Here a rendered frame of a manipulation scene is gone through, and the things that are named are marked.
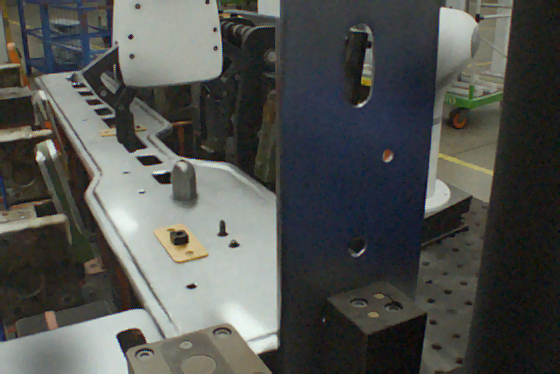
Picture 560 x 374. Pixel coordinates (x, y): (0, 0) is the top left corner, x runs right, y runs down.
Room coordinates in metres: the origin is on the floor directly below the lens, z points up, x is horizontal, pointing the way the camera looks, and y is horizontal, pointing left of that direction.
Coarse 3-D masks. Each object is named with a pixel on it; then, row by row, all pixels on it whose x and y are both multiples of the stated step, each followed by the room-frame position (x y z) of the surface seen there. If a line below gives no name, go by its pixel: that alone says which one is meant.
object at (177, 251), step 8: (160, 232) 0.59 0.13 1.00; (168, 232) 0.59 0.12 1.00; (176, 232) 0.57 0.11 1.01; (184, 232) 0.57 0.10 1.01; (160, 240) 0.57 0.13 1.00; (168, 240) 0.57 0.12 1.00; (176, 240) 0.56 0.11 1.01; (184, 240) 0.56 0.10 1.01; (192, 240) 0.57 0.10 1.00; (168, 248) 0.55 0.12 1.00; (176, 248) 0.55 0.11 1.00; (184, 248) 0.55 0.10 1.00; (192, 248) 0.55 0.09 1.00; (200, 248) 0.55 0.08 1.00; (176, 256) 0.53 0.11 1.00; (184, 256) 0.53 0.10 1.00; (192, 256) 0.53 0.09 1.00; (200, 256) 0.53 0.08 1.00
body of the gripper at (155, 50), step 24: (120, 0) 0.54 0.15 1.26; (144, 0) 0.53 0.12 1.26; (168, 0) 0.54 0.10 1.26; (192, 0) 0.55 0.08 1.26; (120, 24) 0.53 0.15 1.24; (144, 24) 0.53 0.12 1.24; (168, 24) 0.54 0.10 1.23; (192, 24) 0.55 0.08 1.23; (216, 24) 0.57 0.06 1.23; (120, 48) 0.53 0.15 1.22; (144, 48) 0.53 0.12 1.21; (168, 48) 0.54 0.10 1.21; (192, 48) 0.55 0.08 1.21; (216, 48) 0.57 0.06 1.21; (120, 72) 0.57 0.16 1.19; (144, 72) 0.53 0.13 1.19; (168, 72) 0.54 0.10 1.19; (192, 72) 0.55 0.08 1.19; (216, 72) 0.57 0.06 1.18
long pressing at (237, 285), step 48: (48, 96) 1.32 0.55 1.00; (96, 96) 1.29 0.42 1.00; (96, 144) 0.92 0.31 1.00; (144, 144) 0.93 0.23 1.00; (96, 192) 0.71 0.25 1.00; (240, 192) 0.71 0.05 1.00; (144, 240) 0.57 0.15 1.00; (240, 240) 0.57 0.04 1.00; (144, 288) 0.48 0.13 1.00; (192, 288) 0.47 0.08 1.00; (240, 288) 0.48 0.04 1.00
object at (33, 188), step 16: (16, 128) 0.88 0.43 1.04; (32, 128) 0.89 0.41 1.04; (0, 144) 0.83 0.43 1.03; (16, 144) 0.84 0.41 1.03; (32, 144) 0.85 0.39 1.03; (0, 160) 0.83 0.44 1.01; (16, 160) 0.83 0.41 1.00; (32, 160) 0.84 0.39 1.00; (0, 176) 0.83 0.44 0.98; (16, 176) 0.84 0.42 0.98; (32, 176) 0.85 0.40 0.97; (16, 192) 0.83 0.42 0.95; (32, 192) 0.84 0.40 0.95; (48, 192) 0.85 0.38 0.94
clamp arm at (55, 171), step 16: (48, 144) 0.55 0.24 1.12; (48, 160) 0.54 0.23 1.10; (64, 160) 0.56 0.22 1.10; (48, 176) 0.54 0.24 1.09; (64, 176) 0.55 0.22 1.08; (64, 192) 0.55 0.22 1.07; (64, 208) 0.55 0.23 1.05; (80, 224) 0.55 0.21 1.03; (80, 240) 0.55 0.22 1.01; (80, 256) 0.55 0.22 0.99
